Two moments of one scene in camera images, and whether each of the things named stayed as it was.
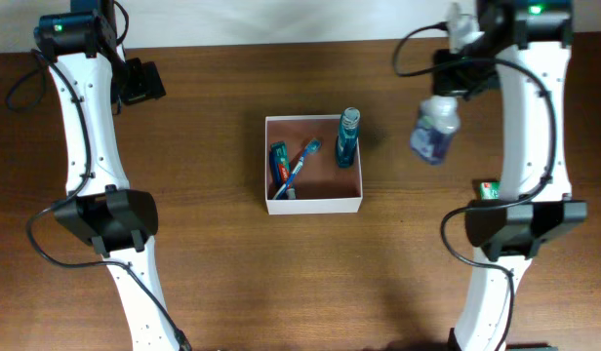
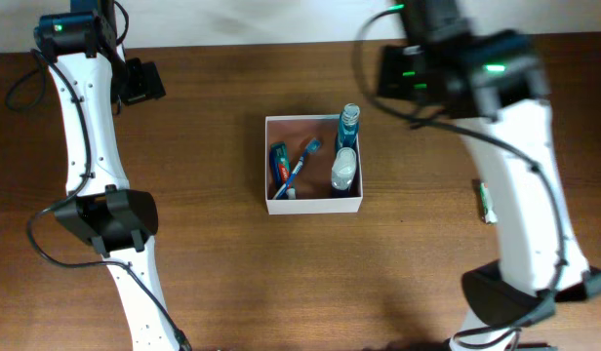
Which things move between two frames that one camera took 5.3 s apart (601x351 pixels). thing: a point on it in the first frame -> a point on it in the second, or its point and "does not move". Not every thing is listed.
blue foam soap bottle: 439,118 -> 343,167
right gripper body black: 470,74 -> 412,74
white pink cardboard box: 321,185 does not move
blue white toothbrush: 312,145 does not move
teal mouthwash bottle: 346,142 does not move
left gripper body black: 136,84 does not move
